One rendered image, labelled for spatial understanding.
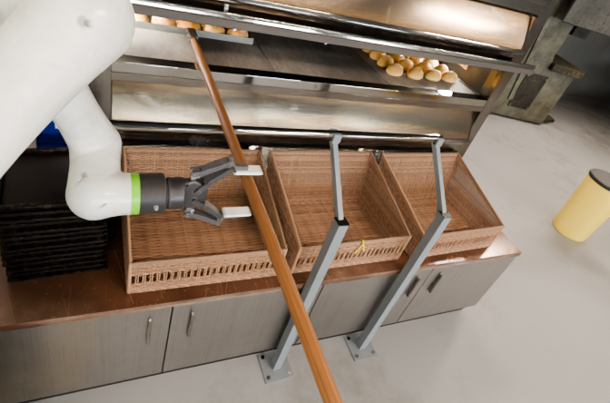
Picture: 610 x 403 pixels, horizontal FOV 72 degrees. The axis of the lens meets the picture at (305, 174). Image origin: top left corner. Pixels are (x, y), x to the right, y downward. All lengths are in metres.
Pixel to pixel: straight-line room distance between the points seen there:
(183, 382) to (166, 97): 1.20
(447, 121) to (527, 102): 4.10
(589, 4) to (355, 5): 4.38
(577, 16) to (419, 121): 3.82
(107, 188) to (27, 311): 0.71
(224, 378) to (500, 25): 2.02
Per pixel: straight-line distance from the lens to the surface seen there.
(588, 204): 4.19
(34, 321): 1.54
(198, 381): 2.07
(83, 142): 0.97
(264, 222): 0.96
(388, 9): 1.78
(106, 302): 1.55
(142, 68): 1.58
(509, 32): 2.27
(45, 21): 0.59
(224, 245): 1.73
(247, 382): 2.10
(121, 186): 0.95
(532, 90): 6.33
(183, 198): 0.97
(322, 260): 1.54
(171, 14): 1.36
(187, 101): 1.67
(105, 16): 0.59
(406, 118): 2.15
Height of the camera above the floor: 1.84
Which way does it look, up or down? 34 degrees down
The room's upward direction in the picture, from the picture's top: 20 degrees clockwise
